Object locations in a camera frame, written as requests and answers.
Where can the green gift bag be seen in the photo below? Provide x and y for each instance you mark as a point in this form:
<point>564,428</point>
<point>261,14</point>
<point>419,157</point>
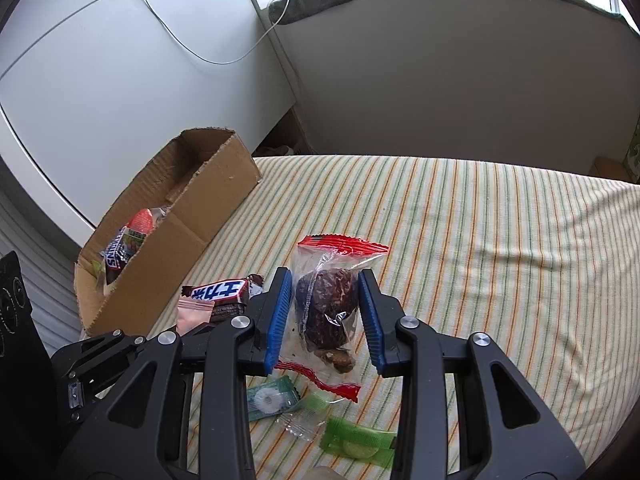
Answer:
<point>633,152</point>

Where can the dark green round candy packet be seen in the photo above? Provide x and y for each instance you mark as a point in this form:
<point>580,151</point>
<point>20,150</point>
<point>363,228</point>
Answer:
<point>267,400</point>

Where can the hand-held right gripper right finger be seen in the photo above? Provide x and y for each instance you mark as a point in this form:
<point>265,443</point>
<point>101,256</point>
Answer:
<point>371,322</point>

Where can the striped bed sheet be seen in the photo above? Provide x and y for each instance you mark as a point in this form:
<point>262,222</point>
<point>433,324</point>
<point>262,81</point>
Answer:
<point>475,260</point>

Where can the brown chocolate bar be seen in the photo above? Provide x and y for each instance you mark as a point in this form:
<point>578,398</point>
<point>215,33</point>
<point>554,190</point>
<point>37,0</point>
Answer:
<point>114,257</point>

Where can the bright green candy packet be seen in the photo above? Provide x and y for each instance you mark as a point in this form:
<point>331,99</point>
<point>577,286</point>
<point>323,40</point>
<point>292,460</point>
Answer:
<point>357,444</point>

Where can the pink snack packet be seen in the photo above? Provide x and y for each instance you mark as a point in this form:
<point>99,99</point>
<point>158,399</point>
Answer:
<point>192,316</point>

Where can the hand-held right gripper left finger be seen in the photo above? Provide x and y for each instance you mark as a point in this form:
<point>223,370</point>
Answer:
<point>279,320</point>

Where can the white wardrobe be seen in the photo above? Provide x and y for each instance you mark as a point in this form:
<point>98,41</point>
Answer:
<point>125,85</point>

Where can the clear light green candy packet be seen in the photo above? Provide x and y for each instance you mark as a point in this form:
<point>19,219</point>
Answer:
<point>304,416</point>

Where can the brown cardboard box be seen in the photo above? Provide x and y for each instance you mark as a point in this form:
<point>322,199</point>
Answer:
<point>200,230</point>

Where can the chocolate bar with blue print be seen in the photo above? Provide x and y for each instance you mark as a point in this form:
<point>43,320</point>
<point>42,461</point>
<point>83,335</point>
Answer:
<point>220,294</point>

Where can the clear red-edged date packet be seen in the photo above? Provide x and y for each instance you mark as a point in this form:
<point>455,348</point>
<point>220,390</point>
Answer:
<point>325,305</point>

